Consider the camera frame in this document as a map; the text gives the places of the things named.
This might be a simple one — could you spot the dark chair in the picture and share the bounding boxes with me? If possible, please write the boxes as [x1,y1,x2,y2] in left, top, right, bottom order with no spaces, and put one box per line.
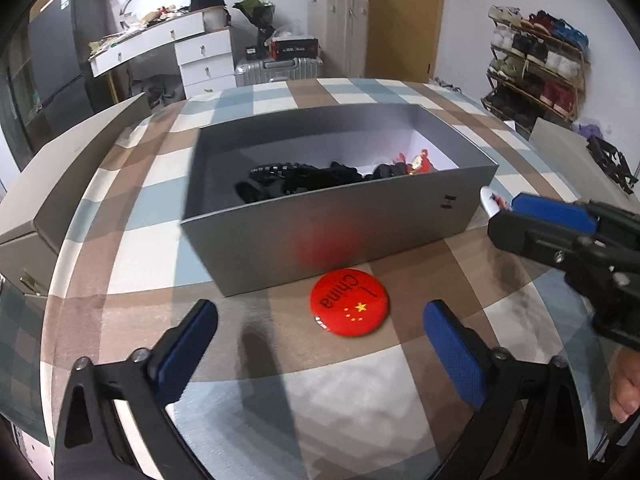
[131,74,187,112]

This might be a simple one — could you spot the grey cardboard box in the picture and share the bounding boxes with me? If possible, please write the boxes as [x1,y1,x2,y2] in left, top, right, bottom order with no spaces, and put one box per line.
[180,104,500,297]

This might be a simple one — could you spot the white suitcase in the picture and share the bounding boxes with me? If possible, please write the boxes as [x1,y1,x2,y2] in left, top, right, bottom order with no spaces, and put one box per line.
[307,0,370,80]

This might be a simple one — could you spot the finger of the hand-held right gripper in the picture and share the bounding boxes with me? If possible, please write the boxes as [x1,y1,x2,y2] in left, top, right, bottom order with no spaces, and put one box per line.
[487,209,602,274]
[511,192,599,234]

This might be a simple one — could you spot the rows of assorted shoes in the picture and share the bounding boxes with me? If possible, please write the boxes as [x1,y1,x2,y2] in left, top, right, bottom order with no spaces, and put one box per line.
[485,5,591,121]

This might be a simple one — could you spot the person's right hand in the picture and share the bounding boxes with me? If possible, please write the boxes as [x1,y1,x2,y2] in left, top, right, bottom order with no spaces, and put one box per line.
[610,347,640,423]

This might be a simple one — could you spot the black and red box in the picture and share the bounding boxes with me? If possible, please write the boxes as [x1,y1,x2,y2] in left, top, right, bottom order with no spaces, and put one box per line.
[270,37,320,60]

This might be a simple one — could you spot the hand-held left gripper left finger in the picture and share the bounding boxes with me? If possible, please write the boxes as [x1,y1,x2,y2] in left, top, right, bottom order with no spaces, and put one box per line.
[54,299,220,480]

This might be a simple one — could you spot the dark refrigerator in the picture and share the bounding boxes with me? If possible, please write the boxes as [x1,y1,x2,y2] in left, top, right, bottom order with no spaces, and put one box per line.
[27,0,109,132]

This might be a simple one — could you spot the white dressing desk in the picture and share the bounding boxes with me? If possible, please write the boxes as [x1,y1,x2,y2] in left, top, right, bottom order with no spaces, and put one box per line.
[89,6,237,100]

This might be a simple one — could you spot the red round badge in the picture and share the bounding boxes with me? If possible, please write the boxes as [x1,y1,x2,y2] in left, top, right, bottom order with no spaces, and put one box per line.
[310,269,391,337]

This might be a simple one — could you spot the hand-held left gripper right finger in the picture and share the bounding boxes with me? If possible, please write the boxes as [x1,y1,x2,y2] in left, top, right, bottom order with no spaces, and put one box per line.
[422,300,591,480]

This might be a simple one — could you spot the white round badge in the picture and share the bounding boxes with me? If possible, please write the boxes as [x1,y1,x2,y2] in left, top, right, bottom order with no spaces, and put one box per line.
[479,186,511,219]

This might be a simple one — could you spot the clutter of desk items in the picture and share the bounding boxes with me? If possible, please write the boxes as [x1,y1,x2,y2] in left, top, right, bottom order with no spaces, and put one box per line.
[89,4,202,56]

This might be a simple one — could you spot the plaid tablecloth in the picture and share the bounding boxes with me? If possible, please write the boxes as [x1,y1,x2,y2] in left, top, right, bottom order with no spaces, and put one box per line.
[40,77,617,480]

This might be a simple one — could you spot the wooden shoe rack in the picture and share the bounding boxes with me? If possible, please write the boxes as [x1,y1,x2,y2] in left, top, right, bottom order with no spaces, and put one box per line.
[482,5,594,134]

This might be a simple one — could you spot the wooden wardrobe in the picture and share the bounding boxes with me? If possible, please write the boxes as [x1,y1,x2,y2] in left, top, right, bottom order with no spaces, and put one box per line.
[362,0,448,84]

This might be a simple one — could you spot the white cylinder container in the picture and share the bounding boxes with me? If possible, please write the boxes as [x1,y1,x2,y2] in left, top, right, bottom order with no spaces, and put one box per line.
[204,9,232,31]

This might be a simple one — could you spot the black beaded bracelet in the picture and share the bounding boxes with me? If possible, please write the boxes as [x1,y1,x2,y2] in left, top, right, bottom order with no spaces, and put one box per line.
[235,161,312,205]

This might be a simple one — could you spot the grey box lid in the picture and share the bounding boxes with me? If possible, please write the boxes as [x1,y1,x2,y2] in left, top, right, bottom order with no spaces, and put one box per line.
[529,119,640,202]

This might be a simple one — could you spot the black metal frame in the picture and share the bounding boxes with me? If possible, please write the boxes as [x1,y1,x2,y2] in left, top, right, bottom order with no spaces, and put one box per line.
[585,136,639,194]

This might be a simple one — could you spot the dark wrapped bouquet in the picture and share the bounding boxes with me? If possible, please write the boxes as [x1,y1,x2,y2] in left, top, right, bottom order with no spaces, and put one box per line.
[233,0,277,46]

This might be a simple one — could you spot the silver suitcase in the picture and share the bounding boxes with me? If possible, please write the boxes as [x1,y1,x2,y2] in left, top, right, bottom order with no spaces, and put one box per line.
[235,55,325,87]

